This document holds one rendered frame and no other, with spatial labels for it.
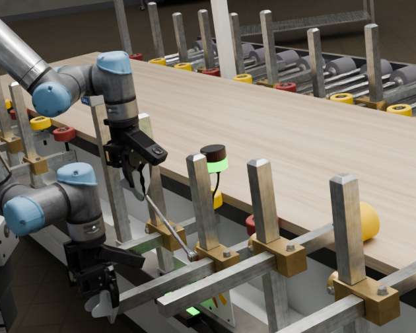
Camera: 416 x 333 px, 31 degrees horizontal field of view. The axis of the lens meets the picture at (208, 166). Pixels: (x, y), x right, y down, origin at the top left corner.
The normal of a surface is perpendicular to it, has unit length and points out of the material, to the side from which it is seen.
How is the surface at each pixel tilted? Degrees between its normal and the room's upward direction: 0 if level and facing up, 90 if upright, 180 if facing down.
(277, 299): 90
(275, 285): 90
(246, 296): 0
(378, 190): 0
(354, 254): 90
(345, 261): 90
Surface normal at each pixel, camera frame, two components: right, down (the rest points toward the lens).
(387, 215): -0.15, -0.93
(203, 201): 0.54, 0.21
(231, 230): -0.83, 0.29
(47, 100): -0.18, 0.36
